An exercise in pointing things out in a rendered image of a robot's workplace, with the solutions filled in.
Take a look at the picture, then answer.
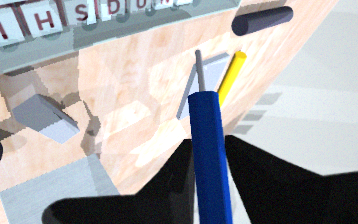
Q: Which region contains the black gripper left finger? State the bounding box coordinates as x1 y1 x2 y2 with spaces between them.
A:
42 139 195 224

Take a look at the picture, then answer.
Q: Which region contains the keyboard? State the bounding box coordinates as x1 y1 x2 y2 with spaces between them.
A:
0 0 242 75

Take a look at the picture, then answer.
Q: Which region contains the yellow cylinder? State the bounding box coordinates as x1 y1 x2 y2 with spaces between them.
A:
217 51 247 108

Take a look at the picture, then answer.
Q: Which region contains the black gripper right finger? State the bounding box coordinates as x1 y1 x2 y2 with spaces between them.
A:
225 135 358 224

